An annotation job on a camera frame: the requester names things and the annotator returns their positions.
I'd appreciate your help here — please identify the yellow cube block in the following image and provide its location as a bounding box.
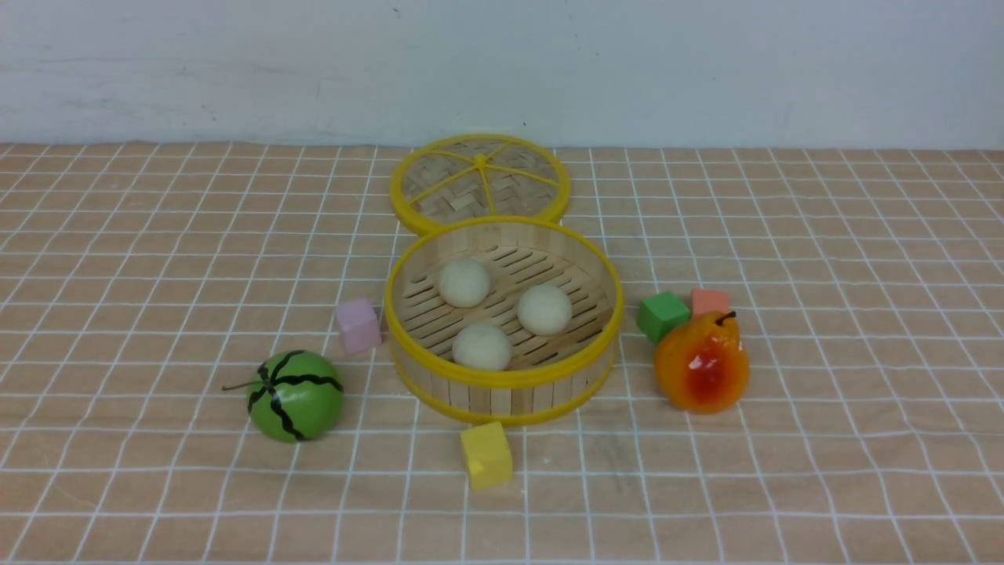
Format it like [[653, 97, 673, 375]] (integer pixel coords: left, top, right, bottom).
[[460, 421, 514, 490]]

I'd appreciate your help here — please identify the green cube block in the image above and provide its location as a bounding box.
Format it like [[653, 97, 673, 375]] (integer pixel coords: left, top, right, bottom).
[[637, 292, 691, 344]]

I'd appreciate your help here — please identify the white bun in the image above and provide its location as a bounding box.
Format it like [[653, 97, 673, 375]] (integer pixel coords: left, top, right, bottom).
[[452, 324, 513, 371], [516, 285, 573, 337], [436, 257, 492, 308]]

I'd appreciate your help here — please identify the green toy watermelon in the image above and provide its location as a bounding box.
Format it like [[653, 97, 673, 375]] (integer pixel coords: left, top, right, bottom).
[[221, 349, 345, 443]]

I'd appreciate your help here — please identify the orange toy pear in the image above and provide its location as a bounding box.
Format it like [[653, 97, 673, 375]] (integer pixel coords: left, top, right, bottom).
[[653, 311, 751, 414]]

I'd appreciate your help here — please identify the orange checkered tablecloth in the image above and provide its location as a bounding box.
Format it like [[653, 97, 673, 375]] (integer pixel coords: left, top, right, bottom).
[[1, 144, 1003, 564]]

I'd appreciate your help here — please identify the pink cube block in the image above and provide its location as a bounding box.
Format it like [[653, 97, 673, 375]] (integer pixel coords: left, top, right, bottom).
[[336, 299, 381, 355]]

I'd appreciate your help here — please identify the salmon cube block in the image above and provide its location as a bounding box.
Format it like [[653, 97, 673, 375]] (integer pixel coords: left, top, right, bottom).
[[689, 287, 731, 319]]

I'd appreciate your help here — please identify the bamboo steamer lid yellow rim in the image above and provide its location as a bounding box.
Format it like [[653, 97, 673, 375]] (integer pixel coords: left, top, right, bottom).
[[388, 133, 573, 235]]

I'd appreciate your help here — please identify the bamboo steamer tray yellow rim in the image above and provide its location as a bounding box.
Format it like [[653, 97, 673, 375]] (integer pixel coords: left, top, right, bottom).
[[384, 216, 624, 426]]

